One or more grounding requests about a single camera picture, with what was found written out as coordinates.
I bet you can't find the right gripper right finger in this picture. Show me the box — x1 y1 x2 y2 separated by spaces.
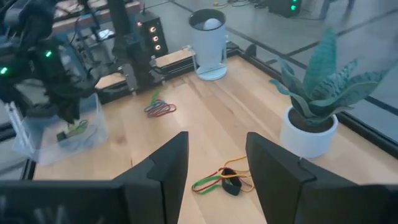
245 131 398 224

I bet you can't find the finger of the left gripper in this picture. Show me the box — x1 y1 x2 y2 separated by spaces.
57 99 71 121
70 98 82 124

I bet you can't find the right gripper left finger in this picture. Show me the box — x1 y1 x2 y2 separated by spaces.
0 131 190 224

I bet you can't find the yellow rubber band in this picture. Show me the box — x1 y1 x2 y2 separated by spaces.
217 155 254 192

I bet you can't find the rubber band bundle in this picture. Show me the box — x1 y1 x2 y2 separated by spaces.
146 102 177 118

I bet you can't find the red rubber band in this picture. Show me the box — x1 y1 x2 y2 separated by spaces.
192 169 254 192

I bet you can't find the clear plastic bin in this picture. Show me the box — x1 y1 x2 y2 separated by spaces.
7 93 109 166

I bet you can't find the blue rubber band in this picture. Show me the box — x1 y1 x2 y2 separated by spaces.
143 99 170 114

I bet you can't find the snake plant in white pot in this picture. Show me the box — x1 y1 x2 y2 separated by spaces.
269 27 389 159

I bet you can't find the wooden workbench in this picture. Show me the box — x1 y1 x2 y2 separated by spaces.
51 0 144 35

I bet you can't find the clear acrylic stand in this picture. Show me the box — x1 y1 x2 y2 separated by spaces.
182 45 229 82

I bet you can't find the white cylindrical container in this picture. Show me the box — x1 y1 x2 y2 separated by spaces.
188 8 228 71

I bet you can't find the white ball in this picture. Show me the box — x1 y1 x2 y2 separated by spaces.
202 17 223 31

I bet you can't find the black equipment box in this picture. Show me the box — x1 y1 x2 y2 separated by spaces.
267 0 302 18

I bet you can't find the black aluminium table frame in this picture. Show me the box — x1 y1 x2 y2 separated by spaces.
0 40 398 181

